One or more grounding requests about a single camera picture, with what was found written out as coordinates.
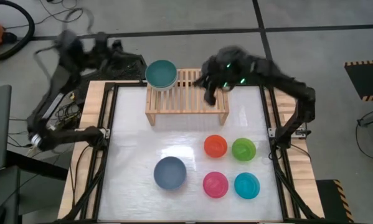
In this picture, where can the small green plastic bowl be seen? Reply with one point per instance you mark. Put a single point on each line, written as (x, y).
(243, 150)

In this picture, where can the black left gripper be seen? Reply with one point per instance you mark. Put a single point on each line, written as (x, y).
(125, 60)

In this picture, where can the black metal table frame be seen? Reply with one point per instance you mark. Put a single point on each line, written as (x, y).
(127, 85)

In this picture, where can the small cyan plastic bowl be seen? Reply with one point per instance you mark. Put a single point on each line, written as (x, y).
(247, 185)

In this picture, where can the large teal bowl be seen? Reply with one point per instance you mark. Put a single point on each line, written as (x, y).
(160, 73)

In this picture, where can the black mat with striped edge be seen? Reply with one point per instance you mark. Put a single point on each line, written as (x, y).
(331, 202)
(366, 81)

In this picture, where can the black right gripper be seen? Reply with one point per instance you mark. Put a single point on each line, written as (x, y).
(217, 74)

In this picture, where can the small orange plastic bowl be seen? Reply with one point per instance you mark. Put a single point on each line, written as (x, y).
(215, 146)

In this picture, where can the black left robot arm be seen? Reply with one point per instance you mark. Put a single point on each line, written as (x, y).
(64, 137)

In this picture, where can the grey floor device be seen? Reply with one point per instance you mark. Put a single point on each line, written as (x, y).
(370, 119)

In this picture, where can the large blue-grey bowl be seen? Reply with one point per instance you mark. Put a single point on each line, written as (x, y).
(170, 173)

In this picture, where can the small pink plastic bowl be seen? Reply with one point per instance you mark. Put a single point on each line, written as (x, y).
(215, 184)

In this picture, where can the wooden slatted shelf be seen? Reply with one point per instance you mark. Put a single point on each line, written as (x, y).
(186, 99)

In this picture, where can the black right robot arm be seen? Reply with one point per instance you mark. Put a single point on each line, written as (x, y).
(298, 90)

